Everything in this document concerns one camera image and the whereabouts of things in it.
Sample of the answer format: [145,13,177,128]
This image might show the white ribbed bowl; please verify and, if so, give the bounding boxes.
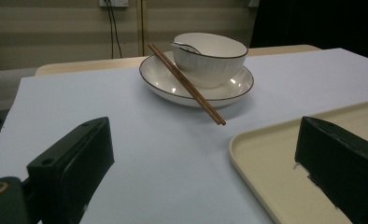
[171,32,248,89]

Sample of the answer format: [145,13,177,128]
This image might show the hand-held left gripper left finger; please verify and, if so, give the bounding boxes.
[26,116,116,224]

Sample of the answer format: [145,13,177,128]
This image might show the white table cover sheet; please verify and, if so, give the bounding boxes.
[0,47,368,224]

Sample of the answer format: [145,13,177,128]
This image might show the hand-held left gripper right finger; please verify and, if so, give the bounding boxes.
[294,116,368,224]

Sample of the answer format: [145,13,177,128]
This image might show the white plate with brown rim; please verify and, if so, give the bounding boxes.
[138,50,255,108]

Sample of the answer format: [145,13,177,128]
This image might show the black cable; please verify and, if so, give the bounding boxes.
[107,0,123,59]
[105,0,115,60]

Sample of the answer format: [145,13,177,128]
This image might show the beige plastic tray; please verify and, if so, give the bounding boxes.
[229,98,368,224]

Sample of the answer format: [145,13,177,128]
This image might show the white wall socket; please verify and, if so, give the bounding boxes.
[98,0,130,8]

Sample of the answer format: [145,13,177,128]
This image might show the brown wooden chopstick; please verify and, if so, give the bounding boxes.
[149,43,227,126]
[147,44,222,126]

